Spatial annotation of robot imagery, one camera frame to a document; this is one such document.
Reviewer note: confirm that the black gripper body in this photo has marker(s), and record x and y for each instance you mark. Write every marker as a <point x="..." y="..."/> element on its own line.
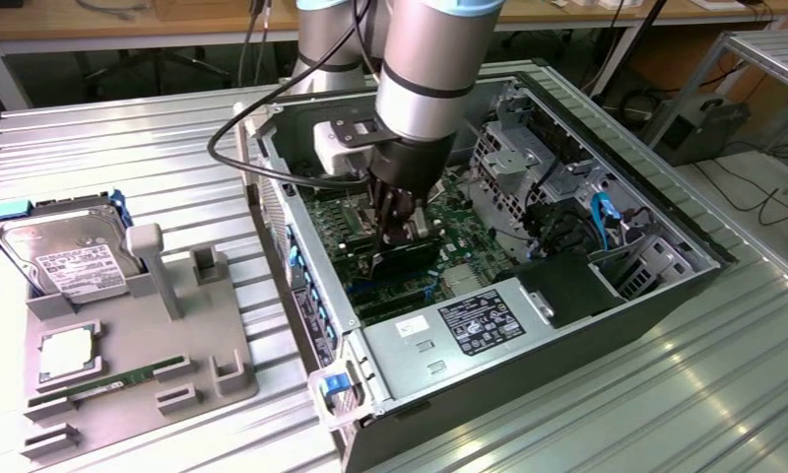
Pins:
<point x="413" y="162"/>

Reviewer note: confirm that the black low-profile graphics card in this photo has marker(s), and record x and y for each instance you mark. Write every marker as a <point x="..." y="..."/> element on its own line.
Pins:
<point x="407" y="258"/>

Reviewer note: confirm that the CPU socket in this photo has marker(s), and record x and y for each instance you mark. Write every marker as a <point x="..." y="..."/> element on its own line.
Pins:
<point x="360" y="214"/>

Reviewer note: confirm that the green motherboard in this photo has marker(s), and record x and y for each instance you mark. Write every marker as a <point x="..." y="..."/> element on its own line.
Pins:
<point x="463" y="246"/>

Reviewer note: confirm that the silver disk bay cage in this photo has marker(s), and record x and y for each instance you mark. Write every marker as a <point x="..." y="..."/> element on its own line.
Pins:
<point x="505" y="162"/>

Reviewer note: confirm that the silver chipset heat sink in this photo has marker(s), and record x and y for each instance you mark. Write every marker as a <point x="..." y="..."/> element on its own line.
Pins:
<point x="463" y="281"/>

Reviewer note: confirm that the black expansion slot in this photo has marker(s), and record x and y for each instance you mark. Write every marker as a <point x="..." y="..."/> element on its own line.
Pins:
<point x="393" y="305"/>

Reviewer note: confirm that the black plastic shroud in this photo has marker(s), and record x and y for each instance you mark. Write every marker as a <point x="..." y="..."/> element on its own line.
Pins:
<point x="564" y="290"/>

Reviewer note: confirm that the grey power supply unit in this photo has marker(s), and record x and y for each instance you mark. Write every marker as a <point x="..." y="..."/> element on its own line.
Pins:
<point x="427" y="355"/>

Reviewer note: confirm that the blue case latch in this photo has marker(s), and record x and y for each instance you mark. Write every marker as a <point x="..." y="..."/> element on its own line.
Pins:
<point x="335" y="385"/>

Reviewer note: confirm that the open black PC case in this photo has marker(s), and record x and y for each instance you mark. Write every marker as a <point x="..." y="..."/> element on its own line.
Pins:
<point x="564" y="374"/>

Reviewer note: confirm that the black office chair base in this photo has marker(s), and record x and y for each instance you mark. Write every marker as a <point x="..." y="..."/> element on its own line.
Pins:
<point x="164" y="61"/>

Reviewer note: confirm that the black box device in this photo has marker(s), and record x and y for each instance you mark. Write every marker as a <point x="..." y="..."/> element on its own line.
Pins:
<point x="703" y="133"/>

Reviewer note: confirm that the grey parts rack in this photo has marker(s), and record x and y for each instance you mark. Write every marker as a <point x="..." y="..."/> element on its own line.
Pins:
<point x="137" y="345"/>

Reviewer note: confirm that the silver hard disk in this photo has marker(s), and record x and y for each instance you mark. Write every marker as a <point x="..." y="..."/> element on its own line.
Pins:
<point x="72" y="256"/>

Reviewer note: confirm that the green RAM stick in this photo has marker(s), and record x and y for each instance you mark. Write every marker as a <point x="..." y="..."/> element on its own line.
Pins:
<point x="105" y="384"/>

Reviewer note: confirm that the silver CPU chip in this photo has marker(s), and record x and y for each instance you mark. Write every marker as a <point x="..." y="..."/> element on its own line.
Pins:
<point x="68" y="352"/>

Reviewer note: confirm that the blue disk caddy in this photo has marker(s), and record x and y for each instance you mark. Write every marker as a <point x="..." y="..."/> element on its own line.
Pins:
<point x="9" y="212"/>

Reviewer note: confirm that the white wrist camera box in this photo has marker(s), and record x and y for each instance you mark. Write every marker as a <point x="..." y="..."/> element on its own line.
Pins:
<point x="341" y="155"/>

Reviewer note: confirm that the wooden desk with white frame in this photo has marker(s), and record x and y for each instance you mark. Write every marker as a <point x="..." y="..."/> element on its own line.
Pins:
<point x="564" y="15"/>

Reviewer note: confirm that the aluminium frame table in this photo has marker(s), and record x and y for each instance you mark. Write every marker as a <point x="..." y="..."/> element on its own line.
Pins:
<point x="775" y="54"/>

